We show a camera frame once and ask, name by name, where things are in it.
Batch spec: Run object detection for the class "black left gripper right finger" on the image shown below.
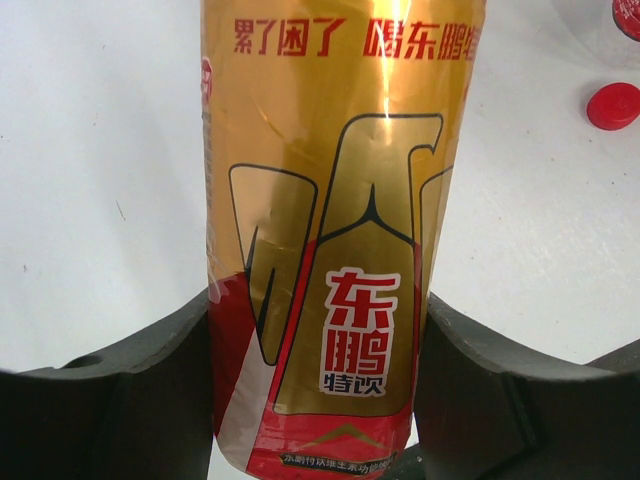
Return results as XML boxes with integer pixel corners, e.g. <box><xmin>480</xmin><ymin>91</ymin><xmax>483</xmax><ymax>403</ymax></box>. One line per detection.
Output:
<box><xmin>414</xmin><ymin>297</ymin><xmax>639</xmax><ymax>479</ymax></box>

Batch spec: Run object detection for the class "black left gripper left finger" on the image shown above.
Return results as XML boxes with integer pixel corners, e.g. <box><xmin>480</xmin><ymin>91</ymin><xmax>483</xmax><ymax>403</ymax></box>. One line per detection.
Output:
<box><xmin>1</xmin><ymin>292</ymin><xmax>213</xmax><ymax>479</ymax></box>

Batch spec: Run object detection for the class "amber tea bottle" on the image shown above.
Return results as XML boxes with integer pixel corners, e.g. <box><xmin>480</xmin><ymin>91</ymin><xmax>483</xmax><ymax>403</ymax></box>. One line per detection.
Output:
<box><xmin>201</xmin><ymin>1</ymin><xmax>486</xmax><ymax>479</ymax></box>

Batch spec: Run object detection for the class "red bottle cap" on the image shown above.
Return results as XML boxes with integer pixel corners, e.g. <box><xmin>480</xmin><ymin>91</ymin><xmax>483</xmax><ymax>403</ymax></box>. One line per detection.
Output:
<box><xmin>586</xmin><ymin>82</ymin><xmax>639</xmax><ymax>131</ymax></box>

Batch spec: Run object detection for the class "clear red-label water bottle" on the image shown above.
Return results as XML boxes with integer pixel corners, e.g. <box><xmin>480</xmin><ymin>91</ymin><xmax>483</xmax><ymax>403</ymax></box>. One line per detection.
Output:
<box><xmin>612</xmin><ymin>0</ymin><xmax>640</xmax><ymax>41</ymax></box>

